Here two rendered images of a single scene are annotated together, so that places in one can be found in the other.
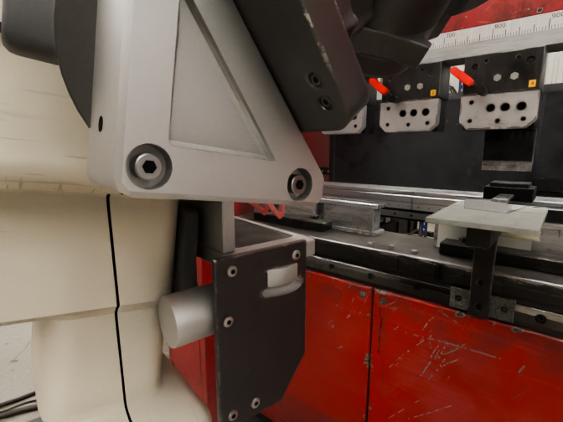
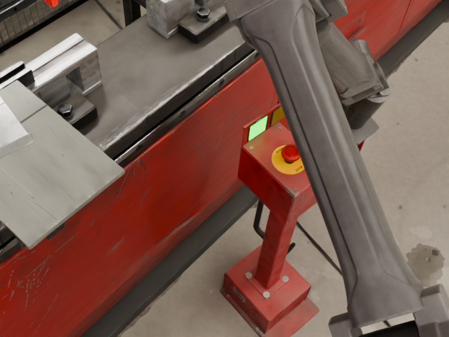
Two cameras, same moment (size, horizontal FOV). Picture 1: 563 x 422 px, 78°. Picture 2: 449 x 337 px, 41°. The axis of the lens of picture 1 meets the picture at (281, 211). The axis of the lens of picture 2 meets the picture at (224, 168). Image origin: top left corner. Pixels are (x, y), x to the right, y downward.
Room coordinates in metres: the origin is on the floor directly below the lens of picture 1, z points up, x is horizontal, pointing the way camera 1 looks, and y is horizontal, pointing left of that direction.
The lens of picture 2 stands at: (0.41, 0.09, 1.76)
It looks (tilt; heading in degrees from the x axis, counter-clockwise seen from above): 55 degrees down; 268
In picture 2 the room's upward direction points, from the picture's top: 5 degrees clockwise
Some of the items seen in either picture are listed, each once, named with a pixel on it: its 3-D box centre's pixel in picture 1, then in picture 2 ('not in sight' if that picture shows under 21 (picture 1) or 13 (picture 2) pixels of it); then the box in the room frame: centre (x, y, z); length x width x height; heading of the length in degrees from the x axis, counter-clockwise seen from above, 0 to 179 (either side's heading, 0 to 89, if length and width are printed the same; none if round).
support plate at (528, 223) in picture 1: (490, 215); (23, 157); (0.71, -0.43, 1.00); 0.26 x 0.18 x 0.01; 140
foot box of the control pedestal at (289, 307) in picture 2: not in sight; (271, 293); (0.21, -0.63, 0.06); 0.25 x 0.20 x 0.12; 133
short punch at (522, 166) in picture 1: (508, 150); not in sight; (0.82, -0.53, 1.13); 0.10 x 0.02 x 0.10; 50
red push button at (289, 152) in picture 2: not in sight; (290, 156); (0.26, -0.62, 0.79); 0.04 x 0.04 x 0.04
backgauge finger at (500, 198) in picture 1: (506, 192); not in sight; (0.95, -0.63, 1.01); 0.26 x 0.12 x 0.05; 140
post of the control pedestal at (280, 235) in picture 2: not in sight; (278, 235); (0.23, -0.66, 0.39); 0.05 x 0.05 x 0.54; 43
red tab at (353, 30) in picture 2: not in sight; (351, 33); (0.04, -1.22, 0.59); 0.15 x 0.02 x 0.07; 50
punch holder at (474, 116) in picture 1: (501, 93); not in sight; (0.83, -0.51, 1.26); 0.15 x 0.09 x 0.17; 50
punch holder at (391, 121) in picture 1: (414, 100); not in sight; (0.96, -0.35, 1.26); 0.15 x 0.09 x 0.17; 50
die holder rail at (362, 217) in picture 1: (312, 209); not in sight; (1.17, -0.11, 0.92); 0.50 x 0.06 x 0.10; 50
